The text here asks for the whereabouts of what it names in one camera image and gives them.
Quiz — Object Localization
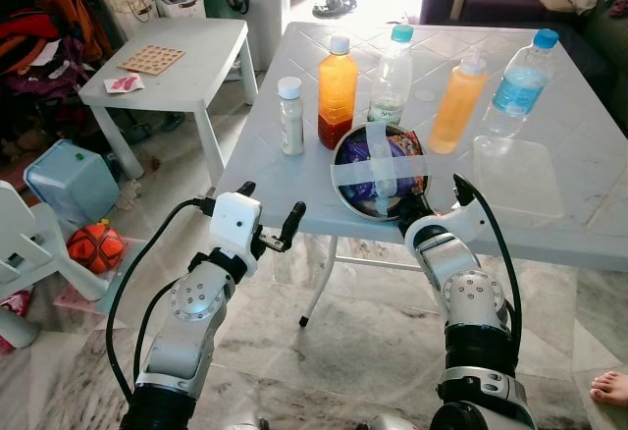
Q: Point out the purple snack packet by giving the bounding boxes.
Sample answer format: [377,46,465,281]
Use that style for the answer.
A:
[339,134,425,205]

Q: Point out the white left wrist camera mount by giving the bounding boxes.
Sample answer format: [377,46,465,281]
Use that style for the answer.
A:
[209,191,264,279]

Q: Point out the orange backpack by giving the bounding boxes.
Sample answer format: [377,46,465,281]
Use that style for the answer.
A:
[41,0,111,63]

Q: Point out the orange ball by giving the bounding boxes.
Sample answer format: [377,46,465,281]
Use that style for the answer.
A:
[67,221,127,274]

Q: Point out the bare person foot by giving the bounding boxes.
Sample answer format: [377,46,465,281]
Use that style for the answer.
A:
[590,371,628,408]

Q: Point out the red clothes pile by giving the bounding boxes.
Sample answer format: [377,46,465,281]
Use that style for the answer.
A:
[0,8,70,78]

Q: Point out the dark sandals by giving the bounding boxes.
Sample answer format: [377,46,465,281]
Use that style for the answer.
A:
[312,0,358,19]

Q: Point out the light blue plastic bin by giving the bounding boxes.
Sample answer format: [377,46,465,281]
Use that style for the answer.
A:
[25,139,121,227]

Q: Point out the small white plastic table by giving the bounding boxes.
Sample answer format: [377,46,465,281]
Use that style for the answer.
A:
[78,18,259,186]

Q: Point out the orange puzzle board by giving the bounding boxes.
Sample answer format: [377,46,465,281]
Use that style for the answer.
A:
[118,44,185,75]

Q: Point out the red and white packet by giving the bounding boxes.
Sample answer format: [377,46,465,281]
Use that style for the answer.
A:
[104,74,145,94]

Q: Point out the pale orange drink bottle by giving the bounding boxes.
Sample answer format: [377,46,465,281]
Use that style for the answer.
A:
[428,54,489,155]

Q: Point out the dark orange juice bottle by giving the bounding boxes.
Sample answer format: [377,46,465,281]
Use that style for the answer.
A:
[317,34,359,151]

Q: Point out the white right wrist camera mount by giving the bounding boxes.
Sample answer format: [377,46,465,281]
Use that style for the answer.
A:
[422,199,492,246]

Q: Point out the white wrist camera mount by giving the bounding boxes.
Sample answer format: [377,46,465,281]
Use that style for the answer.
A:
[209,191,264,279]
[422,199,492,246]

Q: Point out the blue label water bottle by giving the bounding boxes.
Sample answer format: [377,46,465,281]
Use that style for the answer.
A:
[483,28,560,138]

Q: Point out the clear plastic container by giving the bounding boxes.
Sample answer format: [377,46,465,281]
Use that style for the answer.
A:
[473,135,565,220]

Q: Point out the large pale plastic table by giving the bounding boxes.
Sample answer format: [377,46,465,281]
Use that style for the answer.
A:
[211,21,628,328]

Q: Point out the white tall bin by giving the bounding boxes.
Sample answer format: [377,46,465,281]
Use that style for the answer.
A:
[224,0,290,68]

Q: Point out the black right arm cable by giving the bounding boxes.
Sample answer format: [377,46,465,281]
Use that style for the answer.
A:
[451,173,523,352]

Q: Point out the clear bottle teal cap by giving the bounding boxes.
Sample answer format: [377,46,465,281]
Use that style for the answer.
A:
[370,24,415,127]

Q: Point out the white child chair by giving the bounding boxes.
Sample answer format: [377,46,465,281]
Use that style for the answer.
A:
[0,181,109,303]

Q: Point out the small white-cap jar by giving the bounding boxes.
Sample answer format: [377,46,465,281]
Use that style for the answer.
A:
[278,77,305,156]

